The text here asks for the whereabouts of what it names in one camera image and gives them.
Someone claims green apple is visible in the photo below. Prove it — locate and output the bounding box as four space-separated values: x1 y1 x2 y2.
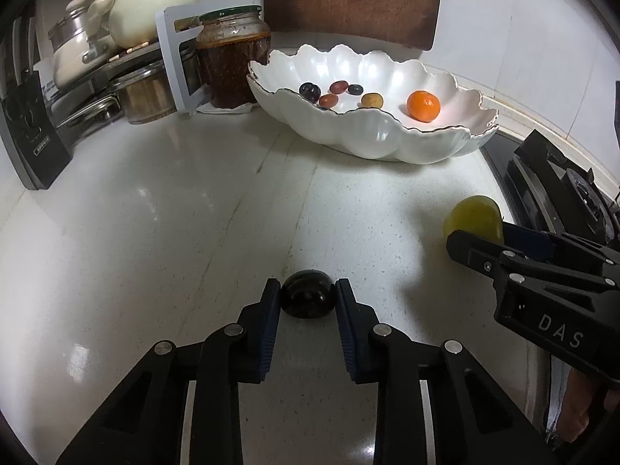
443 195 505 245

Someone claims dark purple plum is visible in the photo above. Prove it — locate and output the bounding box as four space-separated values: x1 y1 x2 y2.
279 270 334 319

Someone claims orange tangerine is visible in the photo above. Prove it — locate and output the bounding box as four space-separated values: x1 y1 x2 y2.
407 90 441 123

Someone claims tan longan fruit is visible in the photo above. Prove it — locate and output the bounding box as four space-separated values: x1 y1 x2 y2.
360 93 384 109

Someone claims dark blueberry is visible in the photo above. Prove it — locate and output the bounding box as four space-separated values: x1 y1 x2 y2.
348 84 363 96

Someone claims red cherry tomato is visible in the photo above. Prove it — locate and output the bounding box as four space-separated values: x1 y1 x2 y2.
329 81 349 96
317 93 338 109

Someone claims right hand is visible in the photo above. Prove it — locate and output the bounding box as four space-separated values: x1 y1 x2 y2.
556 369 595 443

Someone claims black gas stove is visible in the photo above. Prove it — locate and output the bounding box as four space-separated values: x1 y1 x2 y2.
482 130 619 251

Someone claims white scalloped ceramic bowl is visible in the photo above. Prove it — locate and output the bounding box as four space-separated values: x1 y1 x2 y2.
247 44 498 165

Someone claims black knife block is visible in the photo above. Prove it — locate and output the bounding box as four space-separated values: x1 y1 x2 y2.
1 71 71 190

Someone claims steel pot under rack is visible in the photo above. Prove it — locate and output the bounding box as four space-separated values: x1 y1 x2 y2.
110 60 177 125

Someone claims brown wooden cutting board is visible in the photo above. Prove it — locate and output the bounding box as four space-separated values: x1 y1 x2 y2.
262 0 446 52

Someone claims small steel steamer pot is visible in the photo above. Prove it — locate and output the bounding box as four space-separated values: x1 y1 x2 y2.
48 0 119 90

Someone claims glass jar of sauce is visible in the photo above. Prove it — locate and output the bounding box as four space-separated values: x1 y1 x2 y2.
195 5 271 109

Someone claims cream ceramic pot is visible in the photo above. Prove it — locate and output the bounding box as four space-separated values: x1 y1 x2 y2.
108 0 198 49

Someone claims white rack frame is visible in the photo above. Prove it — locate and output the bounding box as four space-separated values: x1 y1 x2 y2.
154 1 220 115

